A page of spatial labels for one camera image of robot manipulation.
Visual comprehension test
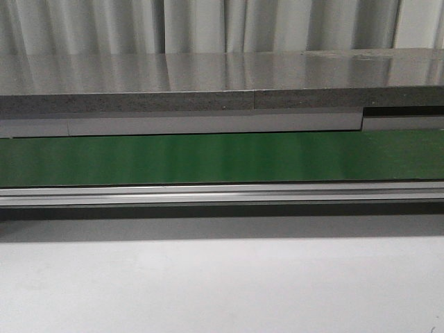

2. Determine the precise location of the grey stone counter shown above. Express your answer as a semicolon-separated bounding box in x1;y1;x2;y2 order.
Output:
0;48;444;139

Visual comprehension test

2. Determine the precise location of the white pleated curtain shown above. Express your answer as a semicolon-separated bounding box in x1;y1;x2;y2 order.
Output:
1;1;443;55

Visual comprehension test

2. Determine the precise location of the aluminium conveyor side rail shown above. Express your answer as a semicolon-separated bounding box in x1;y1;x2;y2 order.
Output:
1;181;443;207

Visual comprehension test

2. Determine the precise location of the green conveyor belt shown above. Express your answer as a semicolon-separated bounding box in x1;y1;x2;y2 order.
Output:
1;130;443;187

